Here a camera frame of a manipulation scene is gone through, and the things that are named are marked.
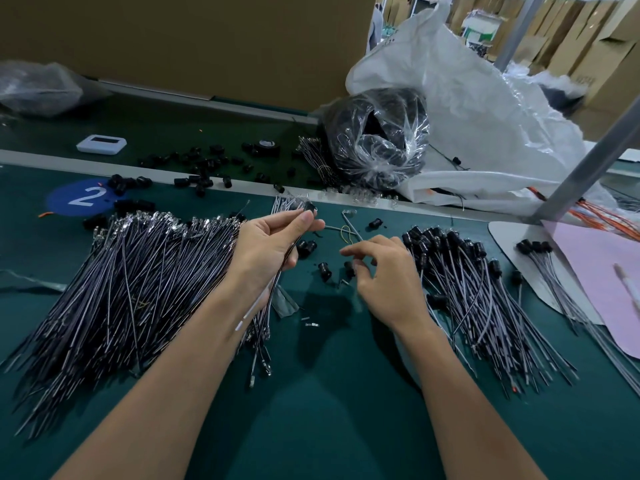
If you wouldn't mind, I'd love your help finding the person's right hand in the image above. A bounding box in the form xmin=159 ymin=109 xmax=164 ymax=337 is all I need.
xmin=340 ymin=235 xmax=434 ymax=339

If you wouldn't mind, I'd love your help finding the bundle of orange wires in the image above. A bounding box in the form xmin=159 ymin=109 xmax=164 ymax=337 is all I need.
xmin=530 ymin=187 xmax=640 ymax=242

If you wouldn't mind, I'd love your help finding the brown cardboard panel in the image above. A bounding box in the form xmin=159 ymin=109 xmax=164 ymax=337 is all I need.
xmin=0 ymin=0 xmax=377 ymax=114

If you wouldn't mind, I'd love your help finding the wire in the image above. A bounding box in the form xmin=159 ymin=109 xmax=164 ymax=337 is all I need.
xmin=235 ymin=203 xmax=321 ymax=334

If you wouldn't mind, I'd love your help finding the person's right forearm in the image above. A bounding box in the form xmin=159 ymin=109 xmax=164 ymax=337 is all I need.
xmin=395 ymin=317 xmax=546 ymax=480

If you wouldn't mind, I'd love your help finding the person's left hand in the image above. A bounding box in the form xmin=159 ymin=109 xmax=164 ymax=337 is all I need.
xmin=228 ymin=207 xmax=327 ymax=316

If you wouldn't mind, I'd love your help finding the pile of grey wires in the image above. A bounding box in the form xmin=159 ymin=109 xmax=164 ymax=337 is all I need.
xmin=0 ymin=195 xmax=319 ymax=441

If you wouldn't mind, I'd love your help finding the pile of wires with black caps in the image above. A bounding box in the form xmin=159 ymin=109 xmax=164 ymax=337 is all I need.
xmin=402 ymin=227 xmax=579 ymax=396

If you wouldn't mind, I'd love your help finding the blue round number sticker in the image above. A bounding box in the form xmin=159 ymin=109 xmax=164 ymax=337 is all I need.
xmin=45 ymin=177 xmax=119 ymax=218

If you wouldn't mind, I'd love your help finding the clear plastic strip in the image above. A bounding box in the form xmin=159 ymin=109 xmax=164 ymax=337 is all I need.
xmin=0 ymin=269 xmax=66 ymax=294

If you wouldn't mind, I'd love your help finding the large white plastic sack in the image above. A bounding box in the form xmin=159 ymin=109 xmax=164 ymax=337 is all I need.
xmin=347 ymin=7 xmax=640 ymax=218

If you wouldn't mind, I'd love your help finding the small bundle of capped wires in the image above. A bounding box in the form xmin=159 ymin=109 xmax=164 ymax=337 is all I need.
xmin=516 ymin=239 xmax=640 ymax=396

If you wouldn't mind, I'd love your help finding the crumpled clear plastic bag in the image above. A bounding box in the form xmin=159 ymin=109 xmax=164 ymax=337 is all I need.
xmin=0 ymin=61 xmax=111 ymax=118

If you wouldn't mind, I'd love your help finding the white pen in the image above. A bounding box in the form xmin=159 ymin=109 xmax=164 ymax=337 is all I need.
xmin=615 ymin=263 xmax=640 ymax=308

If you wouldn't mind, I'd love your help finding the stack of cardboard boxes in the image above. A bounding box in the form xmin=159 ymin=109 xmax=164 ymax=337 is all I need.
xmin=548 ymin=0 xmax=640 ymax=141

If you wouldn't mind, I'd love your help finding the person's left forearm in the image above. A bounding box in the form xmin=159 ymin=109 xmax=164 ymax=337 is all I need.
xmin=55 ymin=289 xmax=273 ymax=480

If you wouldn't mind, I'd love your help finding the small white timer device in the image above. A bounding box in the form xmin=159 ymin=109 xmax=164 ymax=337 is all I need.
xmin=76 ymin=135 xmax=128 ymax=156

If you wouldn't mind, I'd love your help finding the clear bag with black contents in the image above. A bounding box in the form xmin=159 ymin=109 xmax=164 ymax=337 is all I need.
xmin=325 ymin=87 xmax=431 ymax=191

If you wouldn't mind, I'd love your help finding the pink paper sheet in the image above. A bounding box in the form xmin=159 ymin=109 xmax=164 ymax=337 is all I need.
xmin=545 ymin=221 xmax=640 ymax=361

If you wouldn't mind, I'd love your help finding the grey metal frame post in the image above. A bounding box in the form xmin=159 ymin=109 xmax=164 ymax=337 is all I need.
xmin=495 ymin=0 xmax=549 ymax=74
xmin=535 ymin=99 xmax=640 ymax=224

